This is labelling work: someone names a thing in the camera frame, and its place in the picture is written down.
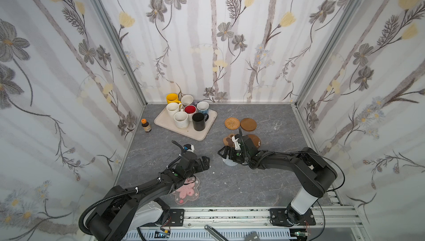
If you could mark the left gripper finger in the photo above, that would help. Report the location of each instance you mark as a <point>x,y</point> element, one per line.
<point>205,163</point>
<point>199,167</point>

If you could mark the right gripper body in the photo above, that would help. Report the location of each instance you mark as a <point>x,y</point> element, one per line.
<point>229,153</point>

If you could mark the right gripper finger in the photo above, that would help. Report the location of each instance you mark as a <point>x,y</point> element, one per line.
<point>225,152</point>
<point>235,158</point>

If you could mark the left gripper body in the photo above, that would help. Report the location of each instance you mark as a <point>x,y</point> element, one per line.
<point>202,163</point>

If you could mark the grey round coaster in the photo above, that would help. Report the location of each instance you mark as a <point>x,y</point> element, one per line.
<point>229,162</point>

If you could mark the cork paw print coaster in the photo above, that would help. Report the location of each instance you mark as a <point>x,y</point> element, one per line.
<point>228,141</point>

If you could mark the pink flower coaster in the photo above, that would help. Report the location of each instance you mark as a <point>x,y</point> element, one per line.
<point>188,192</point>

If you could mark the woven rattan round coaster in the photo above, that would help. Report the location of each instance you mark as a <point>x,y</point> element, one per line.
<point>232,123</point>

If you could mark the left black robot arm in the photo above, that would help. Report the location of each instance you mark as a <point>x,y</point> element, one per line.
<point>110,218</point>

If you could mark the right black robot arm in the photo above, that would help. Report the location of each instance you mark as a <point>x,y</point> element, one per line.
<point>314,173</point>

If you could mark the black mug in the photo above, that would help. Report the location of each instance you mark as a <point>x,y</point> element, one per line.
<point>199,121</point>

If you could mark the speckled white mug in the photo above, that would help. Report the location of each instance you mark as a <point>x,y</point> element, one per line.
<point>181,120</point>

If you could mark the blue floral mug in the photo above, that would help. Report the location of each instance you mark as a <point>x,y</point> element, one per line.
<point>203,107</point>

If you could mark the beige serving tray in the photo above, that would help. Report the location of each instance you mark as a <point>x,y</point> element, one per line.
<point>165,121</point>

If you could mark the white mug red inside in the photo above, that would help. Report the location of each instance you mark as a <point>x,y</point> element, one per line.
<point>190,110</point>

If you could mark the small brown bottle orange cap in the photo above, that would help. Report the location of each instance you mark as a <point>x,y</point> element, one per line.
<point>145,125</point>

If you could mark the lavender mug white inside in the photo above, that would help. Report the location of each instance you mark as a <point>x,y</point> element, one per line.
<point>187,100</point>

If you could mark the yellow mug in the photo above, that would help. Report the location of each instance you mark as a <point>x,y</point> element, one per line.
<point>172,98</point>

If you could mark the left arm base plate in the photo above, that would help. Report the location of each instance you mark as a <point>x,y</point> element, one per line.
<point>171,218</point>

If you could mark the white mug with handle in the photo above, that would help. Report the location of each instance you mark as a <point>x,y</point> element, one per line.
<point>173,108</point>

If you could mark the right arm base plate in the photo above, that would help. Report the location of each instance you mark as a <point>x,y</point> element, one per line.
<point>283,218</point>

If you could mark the aluminium frame rail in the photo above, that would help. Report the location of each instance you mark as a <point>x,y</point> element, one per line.
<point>333,223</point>

